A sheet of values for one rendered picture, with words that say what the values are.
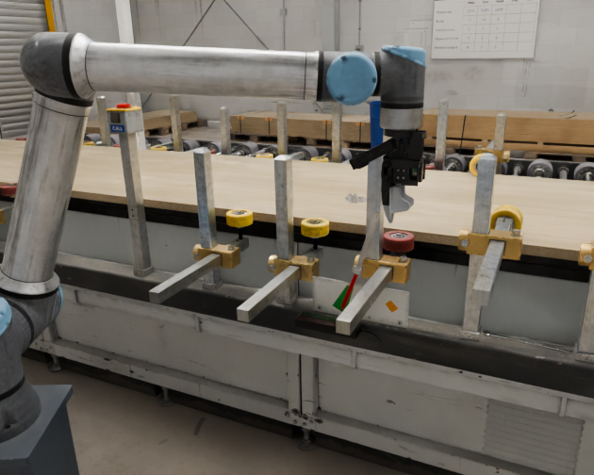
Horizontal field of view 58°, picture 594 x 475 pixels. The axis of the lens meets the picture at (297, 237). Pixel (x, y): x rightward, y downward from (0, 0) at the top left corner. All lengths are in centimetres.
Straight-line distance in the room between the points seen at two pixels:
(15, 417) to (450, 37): 791
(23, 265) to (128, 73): 54
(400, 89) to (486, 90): 738
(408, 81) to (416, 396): 104
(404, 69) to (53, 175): 77
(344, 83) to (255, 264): 93
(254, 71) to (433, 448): 133
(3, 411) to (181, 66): 81
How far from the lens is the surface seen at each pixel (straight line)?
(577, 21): 839
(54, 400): 145
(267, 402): 204
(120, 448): 222
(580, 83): 839
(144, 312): 188
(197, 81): 102
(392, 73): 114
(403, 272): 134
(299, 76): 99
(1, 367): 130
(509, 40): 844
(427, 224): 155
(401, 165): 118
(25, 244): 134
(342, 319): 109
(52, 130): 124
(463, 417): 183
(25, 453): 131
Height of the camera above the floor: 137
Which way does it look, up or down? 19 degrees down
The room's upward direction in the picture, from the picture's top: 1 degrees counter-clockwise
